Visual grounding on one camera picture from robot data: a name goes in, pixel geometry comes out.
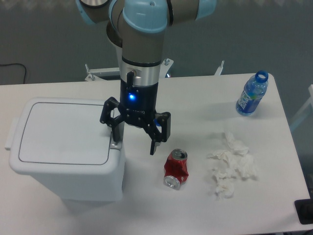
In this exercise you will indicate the white trash can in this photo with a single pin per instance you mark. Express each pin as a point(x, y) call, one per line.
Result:
point(61, 143)

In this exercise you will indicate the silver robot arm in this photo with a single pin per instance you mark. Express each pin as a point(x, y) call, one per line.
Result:
point(137, 29)

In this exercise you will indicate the crushed red soda can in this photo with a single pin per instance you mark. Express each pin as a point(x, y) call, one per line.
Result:
point(175, 169)

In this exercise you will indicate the white furniture at right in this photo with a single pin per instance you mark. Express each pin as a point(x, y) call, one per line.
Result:
point(305, 110)

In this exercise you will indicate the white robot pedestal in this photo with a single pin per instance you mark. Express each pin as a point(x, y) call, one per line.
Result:
point(102, 72)

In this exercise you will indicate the crumpled white tissue pile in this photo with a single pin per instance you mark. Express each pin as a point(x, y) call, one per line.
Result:
point(238, 164)

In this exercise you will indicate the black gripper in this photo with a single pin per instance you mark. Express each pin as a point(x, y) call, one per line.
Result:
point(137, 107)

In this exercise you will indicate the blue plastic bottle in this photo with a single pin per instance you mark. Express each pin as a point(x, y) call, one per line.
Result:
point(254, 90)

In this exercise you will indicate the black device at edge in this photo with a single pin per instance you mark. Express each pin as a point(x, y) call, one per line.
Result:
point(304, 209)

